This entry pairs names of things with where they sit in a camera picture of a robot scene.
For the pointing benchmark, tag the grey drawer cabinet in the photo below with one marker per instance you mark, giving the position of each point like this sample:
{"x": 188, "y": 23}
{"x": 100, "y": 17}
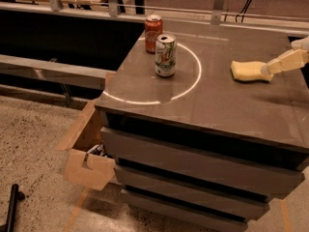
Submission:
{"x": 200, "y": 146}

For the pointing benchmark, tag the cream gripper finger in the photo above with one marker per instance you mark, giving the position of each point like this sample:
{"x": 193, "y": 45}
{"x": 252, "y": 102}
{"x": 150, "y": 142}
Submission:
{"x": 288, "y": 61}

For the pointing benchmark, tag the red soda can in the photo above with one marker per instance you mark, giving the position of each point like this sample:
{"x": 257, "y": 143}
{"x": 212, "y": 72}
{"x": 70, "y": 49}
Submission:
{"x": 153, "y": 28}

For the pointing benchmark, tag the white green 7up can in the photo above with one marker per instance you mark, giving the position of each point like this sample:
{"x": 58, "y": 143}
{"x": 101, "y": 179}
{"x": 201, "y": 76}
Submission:
{"x": 165, "y": 55}

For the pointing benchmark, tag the open cardboard box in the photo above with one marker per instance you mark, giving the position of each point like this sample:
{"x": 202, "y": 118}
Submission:
{"x": 83, "y": 168}

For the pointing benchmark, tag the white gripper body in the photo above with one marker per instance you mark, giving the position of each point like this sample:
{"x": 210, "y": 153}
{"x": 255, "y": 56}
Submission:
{"x": 302, "y": 43}

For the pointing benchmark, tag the yellow sponge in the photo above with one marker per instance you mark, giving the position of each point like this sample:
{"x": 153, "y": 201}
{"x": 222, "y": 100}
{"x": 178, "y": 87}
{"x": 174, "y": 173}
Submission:
{"x": 249, "y": 71}

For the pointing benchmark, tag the black metal leg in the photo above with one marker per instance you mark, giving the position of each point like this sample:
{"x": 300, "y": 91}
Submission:
{"x": 15, "y": 196}

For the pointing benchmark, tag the metal railing frame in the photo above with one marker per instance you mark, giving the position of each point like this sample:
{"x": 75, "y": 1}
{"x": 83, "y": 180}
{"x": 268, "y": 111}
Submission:
{"x": 216, "y": 12}

